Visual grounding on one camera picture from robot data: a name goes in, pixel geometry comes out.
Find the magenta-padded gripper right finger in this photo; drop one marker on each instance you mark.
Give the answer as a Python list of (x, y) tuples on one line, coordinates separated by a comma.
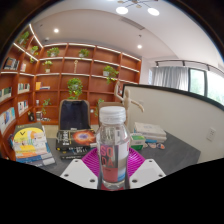
[(146, 170)]

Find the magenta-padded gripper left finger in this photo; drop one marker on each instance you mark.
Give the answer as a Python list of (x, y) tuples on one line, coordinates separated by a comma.
[(78, 170)]

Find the clear bottle with pink label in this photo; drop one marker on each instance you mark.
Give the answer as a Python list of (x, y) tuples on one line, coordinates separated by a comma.
[(112, 150)]

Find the flat green and white box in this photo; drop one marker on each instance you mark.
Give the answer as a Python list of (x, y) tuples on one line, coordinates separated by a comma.
[(137, 141)]

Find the black book with orange nebula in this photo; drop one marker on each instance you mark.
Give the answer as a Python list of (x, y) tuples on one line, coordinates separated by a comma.
[(78, 138)]

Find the white box stack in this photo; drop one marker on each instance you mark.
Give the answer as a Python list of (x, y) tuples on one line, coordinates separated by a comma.
[(150, 130)]

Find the dark blue chair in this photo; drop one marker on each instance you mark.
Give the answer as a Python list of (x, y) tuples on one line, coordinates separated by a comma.
[(74, 115)]

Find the yellow-covered book stack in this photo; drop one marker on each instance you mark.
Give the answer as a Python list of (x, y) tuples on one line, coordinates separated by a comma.
[(30, 140)]

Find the wooden artist mannequin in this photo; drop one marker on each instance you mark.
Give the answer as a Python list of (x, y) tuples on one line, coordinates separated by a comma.
[(126, 100)]

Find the brown shelf unit with plants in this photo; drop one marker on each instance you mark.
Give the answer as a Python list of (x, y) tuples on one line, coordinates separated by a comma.
[(96, 83)]

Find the grey curtain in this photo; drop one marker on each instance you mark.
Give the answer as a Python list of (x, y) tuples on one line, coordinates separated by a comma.
[(170, 78)]

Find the window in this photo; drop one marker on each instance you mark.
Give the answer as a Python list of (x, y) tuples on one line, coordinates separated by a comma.
[(200, 83)]

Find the ceiling lights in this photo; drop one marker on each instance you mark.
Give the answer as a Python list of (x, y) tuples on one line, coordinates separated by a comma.
[(122, 10)]

